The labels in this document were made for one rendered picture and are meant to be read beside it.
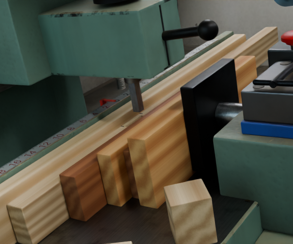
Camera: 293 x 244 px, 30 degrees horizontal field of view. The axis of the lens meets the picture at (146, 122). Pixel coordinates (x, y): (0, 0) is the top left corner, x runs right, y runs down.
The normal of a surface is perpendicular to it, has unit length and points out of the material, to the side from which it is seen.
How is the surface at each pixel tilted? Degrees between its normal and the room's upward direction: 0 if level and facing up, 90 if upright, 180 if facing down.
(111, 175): 90
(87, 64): 90
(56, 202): 90
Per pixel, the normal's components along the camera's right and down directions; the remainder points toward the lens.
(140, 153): -0.55, 0.40
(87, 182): 0.81, 0.08
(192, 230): 0.14, 0.35
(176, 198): -0.17, -0.91
